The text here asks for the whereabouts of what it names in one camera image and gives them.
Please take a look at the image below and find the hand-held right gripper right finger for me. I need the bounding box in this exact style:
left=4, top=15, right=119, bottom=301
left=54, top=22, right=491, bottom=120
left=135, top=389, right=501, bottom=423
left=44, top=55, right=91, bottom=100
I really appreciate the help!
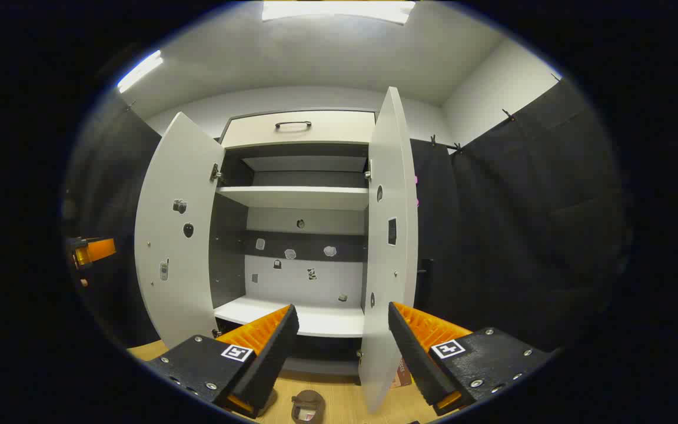
left=388, top=302, right=553, bottom=416

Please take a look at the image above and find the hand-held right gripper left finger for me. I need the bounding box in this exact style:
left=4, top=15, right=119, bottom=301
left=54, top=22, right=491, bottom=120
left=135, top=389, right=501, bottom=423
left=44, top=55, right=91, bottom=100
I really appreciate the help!
left=144, top=303, right=300, bottom=420

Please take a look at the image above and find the brown fuzzy shoe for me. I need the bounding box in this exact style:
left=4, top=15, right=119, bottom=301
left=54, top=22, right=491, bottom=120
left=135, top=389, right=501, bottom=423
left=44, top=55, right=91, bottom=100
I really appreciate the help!
left=291, top=389, right=325, bottom=424

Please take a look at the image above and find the white cabinet door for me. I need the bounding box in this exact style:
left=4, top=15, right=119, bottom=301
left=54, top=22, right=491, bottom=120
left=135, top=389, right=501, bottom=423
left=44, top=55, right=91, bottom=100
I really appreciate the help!
left=134, top=112, right=226, bottom=349
left=358, top=87, right=419, bottom=413

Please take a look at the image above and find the white shoe cabinet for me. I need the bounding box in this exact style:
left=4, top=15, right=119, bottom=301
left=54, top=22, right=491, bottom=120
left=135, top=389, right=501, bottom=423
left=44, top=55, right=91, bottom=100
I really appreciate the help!
left=210, top=109, right=378, bottom=377

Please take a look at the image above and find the white cabinet shelf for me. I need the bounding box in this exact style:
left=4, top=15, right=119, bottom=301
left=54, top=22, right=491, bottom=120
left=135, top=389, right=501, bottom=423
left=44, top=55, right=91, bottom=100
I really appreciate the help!
left=215, top=186, right=370, bottom=211

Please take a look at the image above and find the white cabinet drawer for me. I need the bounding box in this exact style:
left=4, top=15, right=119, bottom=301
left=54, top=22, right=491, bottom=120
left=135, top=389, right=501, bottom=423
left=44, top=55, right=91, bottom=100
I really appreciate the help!
left=221, top=110, right=376, bottom=149

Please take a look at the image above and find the orange cardboard box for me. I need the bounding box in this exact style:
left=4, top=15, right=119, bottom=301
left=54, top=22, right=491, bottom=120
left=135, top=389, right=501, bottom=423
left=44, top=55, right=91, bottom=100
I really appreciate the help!
left=391, top=358, right=414, bottom=389

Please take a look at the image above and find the black backdrop cloth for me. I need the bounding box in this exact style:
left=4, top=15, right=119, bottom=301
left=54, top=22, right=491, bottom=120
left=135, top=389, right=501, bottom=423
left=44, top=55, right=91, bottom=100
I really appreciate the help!
left=62, top=97, right=163, bottom=348
left=410, top=79, right=634, bottom=354

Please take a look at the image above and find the small ceiling light panel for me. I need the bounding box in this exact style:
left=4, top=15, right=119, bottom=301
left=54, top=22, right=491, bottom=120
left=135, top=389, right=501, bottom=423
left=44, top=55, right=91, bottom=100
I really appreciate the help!
left=117, top=50, right=164, bottom=94

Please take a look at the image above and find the large ceiling light panel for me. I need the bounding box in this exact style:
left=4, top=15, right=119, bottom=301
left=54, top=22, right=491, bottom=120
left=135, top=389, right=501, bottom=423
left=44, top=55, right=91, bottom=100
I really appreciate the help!
left=261, top=0, right=417, bottom=25

